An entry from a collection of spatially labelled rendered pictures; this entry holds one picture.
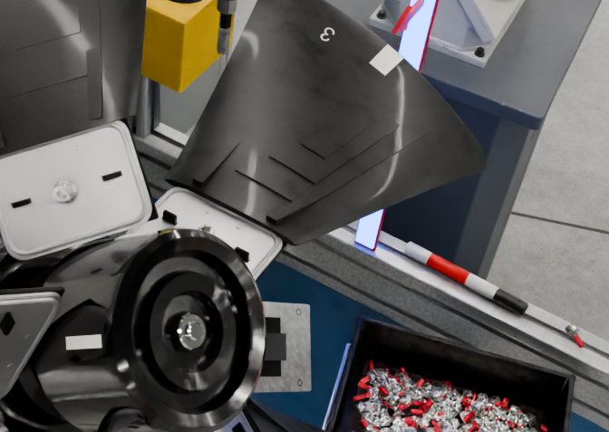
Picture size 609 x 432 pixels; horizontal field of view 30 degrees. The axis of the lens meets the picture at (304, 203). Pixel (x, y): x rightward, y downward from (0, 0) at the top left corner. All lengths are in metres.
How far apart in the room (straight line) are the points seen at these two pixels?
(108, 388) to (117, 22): 0.21
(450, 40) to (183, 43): 0.37
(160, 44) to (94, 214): 0.48
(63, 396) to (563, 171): 2.12
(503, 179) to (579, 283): 1.05
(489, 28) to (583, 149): 1.47
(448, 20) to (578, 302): 1.18
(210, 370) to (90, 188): 0.13
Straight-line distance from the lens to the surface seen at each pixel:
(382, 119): 0.86
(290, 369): 0.93
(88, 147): 0.68
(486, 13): 1.32
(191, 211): 0.77
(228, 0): 0.62
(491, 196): 1.44
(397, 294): 1.22
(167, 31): 1.13
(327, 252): 1.23
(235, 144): 0.80
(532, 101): 1.33
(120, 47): 0.68
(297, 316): 0.94
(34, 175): 0.69
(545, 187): 2.64
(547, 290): 2.42
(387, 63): 0.91
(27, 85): 0.68
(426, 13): 1.00
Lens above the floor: 1.74
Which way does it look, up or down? 45 degrees down
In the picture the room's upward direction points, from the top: 10 degrees clockwise
